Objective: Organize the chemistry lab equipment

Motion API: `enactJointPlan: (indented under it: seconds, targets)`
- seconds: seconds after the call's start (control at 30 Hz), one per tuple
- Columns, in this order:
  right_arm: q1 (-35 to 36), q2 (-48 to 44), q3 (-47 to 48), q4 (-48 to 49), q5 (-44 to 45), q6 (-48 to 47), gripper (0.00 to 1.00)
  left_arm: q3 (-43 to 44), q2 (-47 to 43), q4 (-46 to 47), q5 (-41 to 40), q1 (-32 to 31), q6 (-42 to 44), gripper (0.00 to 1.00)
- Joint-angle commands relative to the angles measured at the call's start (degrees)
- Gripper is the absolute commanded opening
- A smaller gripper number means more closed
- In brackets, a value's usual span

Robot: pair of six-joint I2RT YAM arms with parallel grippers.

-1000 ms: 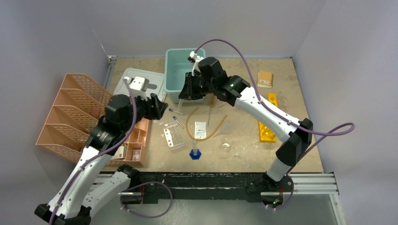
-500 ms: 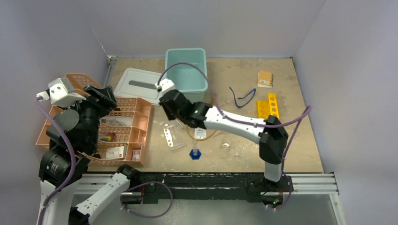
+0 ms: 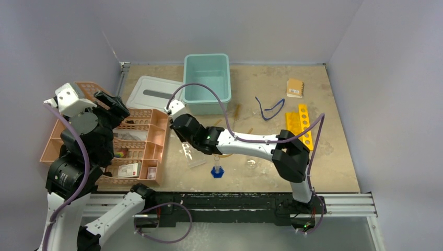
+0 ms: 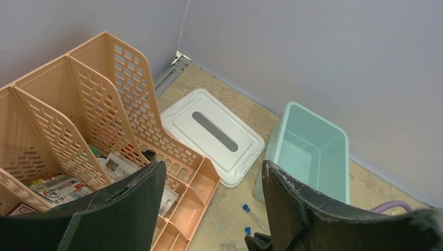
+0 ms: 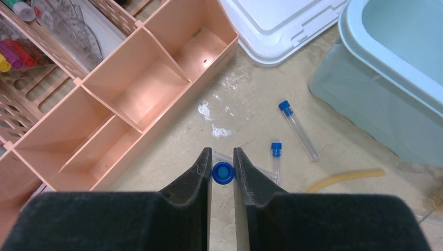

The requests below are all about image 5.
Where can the coloured marker pens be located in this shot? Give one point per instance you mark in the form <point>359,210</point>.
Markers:
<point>20,54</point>

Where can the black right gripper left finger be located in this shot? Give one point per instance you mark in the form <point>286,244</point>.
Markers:
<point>174,218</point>

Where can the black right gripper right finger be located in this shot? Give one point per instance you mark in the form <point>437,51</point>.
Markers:
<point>270,218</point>

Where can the yellow rubber tubing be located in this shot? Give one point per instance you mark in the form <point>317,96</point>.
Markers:
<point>345,176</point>

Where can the peach plastic file organizer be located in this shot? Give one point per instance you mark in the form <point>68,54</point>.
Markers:
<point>114,112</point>

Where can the mint green plastic bin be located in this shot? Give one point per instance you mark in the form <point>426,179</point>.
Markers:
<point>384,73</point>

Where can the wire test tube brush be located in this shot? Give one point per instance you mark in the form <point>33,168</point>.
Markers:
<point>433,208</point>

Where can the white plastic bin lid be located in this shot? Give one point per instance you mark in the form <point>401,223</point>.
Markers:
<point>272,31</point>

